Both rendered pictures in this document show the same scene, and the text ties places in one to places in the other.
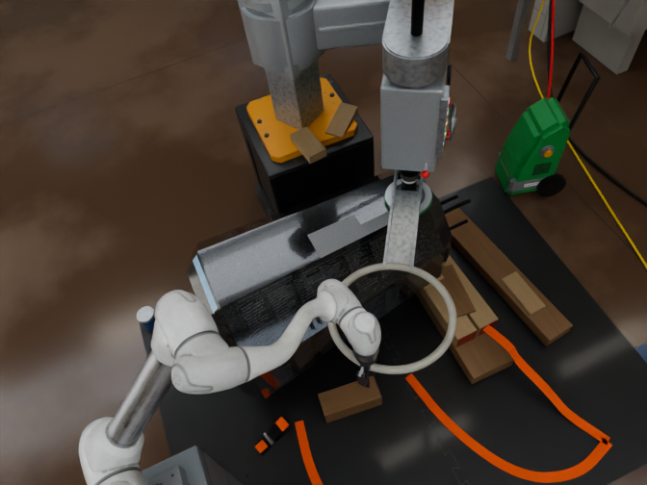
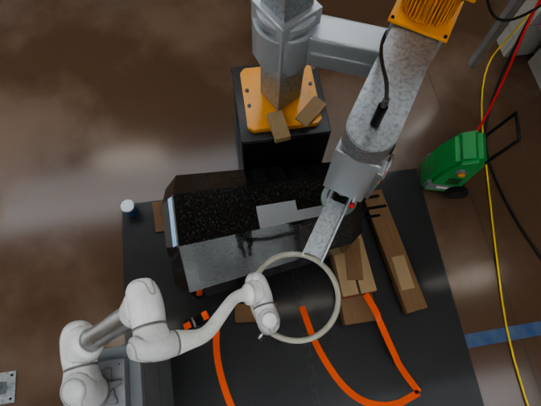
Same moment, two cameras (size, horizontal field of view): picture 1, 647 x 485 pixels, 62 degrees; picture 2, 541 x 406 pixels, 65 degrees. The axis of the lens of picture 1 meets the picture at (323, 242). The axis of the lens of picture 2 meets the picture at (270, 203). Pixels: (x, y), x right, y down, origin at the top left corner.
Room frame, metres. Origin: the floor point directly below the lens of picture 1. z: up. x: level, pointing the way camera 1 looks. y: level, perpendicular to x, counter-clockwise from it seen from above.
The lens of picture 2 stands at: (0.55, -0.07, 3.19)
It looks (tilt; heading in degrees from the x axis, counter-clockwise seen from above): 69 degrees down; 3
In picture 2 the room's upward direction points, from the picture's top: 3 degrees clockwise
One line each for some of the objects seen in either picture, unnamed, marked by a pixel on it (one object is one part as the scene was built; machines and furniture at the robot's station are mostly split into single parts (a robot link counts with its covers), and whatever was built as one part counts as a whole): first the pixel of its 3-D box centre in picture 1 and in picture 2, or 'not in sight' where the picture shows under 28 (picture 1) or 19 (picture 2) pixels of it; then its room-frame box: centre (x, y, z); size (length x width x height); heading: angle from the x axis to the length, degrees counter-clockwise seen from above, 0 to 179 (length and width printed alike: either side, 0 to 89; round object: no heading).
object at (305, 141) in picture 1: (308, 144); (278, 126); (1.97, -0.01, 0.81); 0.20 x 0.10 x 0.05; 22
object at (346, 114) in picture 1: (341, 119); (310, 111); (2.10, -0.21, 0.80); 0.20 x 0.10 x 0.05; 145
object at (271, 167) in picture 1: (309, 165); (278, 126); (2.22, 0.00, 0.37); 0.66 x 0.66 x 0.74; 14
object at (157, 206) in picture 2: not in sight; (160, 216); (1.52, 0.84, 0.02); 0.25 x 0.10 x 0.01; 18
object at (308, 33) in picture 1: (326, 17); (320, 41); (2.20, -0.19, 1.34); 0.74 x 0.34 x 0.25; 82
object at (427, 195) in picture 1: (408, 195); (339, 198); (1.51, -0.42, 0.82); 0.21 x 0.21 x 0.01
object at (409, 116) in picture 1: (414, 104); (361, 150); (1.59, -0.45, 1.30); 0.36 x 0.22 x 0.45; 161
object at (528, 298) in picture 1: (523, 293); (402, 272); (1.28, -1.02, 0.10); 0.25 x 0.10 x 0.01; 18
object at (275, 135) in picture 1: (300, 117); (279, 96); (2.22, 0.00, 0.76); 0.49 x 0.49 x 0.05; 14
